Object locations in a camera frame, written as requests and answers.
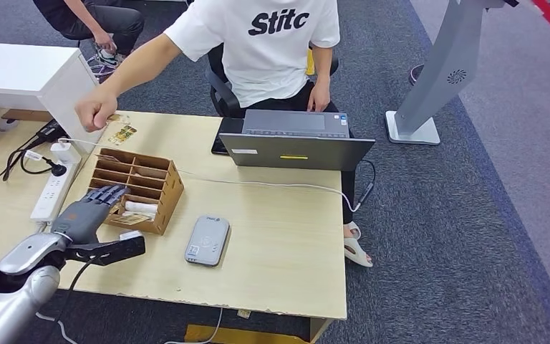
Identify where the person's right hand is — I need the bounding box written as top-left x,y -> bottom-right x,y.
74,87 -> 120,133

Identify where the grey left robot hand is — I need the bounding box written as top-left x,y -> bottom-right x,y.
50,185 -> 130,245

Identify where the person's hand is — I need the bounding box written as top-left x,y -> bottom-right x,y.
92,30 -> 117,52

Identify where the person's left hand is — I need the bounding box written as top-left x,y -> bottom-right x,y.
307,75 -> 332,113

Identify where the person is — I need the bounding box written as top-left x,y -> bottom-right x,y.
32,0 -> 145,70
74,0 -> 375,268

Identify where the cardboard card organizer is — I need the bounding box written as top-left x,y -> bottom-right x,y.
87,148 -> 185,237

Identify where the grey card reader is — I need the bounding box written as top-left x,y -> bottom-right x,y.
184,215 -> 231,267

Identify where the white sneaker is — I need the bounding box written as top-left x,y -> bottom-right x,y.
95,47 -> 127,67

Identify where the white power strip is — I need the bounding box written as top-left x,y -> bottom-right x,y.
29,158 -> 79,223

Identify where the black power adapter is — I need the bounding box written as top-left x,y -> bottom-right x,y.
36,118 -> 67,143

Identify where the white charger plug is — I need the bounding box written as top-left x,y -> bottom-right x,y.
49,141 -> 82,165

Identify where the grey laptop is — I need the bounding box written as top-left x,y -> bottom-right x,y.
218,109 -> 377,172

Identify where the white paper roll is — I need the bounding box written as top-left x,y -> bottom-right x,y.
122,201 -> 159,214

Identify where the wooden board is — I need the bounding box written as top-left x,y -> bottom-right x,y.
1,109 -> 53,123

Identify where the white cabinet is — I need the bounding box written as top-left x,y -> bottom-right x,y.
0,41 -> 110,156

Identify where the black office chair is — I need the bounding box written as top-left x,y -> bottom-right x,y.
204,42 -> 340,119

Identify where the black smartphone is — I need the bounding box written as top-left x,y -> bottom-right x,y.
211,117 -> 245,156

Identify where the grey kiosk stand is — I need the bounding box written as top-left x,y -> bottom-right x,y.
385,0 -> 525,145

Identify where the white sandal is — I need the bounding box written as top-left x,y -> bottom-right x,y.
343,221 -> 374,268

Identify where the purple white cable bundle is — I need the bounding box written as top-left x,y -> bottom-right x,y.
87,52 -> 120,84

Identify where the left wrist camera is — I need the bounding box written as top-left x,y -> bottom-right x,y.
64,231 -> 146,267

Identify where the black plug with cable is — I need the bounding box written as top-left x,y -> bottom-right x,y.
1,138 -> 68,183

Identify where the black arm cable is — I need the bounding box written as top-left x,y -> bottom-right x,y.
42,256 -> 110,344

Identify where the long white cable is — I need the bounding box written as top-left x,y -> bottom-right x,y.
57,138 -> 362,213

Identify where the white power strip cord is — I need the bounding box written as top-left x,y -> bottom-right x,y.
35,310 -> 79,344

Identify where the black laptop cable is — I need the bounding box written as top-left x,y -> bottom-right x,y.
350,159 -> 377,212

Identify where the thin white cable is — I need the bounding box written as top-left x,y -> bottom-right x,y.
163,307 -> 223,344

